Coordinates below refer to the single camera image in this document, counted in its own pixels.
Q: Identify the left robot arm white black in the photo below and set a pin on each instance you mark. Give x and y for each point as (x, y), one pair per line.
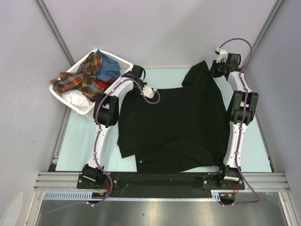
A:
(106, 115)

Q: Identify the white laundry basket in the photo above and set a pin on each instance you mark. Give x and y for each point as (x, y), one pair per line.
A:
(124, 65)

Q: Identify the red shirt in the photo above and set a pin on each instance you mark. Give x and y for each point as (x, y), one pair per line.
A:
(104, 85)

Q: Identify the white slotted cable duct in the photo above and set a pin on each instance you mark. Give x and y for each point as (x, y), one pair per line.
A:
(94, 197)

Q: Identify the white shirt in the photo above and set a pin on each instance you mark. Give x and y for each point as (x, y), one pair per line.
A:
(77, 99)

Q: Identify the plaid long sleeve shirt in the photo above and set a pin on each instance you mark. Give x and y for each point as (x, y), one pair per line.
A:
(84, 79)

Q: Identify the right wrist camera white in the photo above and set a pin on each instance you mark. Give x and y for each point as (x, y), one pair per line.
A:
(222, 55)

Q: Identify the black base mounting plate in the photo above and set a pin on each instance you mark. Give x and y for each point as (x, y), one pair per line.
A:
(186, 185)

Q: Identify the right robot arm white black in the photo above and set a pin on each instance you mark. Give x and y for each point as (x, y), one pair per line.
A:
(240, 113)

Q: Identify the blue shirt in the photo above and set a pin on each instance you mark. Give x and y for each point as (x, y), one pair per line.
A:
(110, 68)

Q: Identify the black long sleeve shirt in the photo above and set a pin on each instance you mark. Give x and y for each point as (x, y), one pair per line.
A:
(179, 129)

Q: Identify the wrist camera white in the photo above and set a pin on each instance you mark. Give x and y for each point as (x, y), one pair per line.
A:
(148, 91)
(222, 55)

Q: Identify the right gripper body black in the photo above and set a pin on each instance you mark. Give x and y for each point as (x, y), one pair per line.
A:
(218, 68)

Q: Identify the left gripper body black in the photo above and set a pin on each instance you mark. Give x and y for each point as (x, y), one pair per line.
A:
(142, 84)

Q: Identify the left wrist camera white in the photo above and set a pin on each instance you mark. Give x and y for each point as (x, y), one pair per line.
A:
(148, 91)

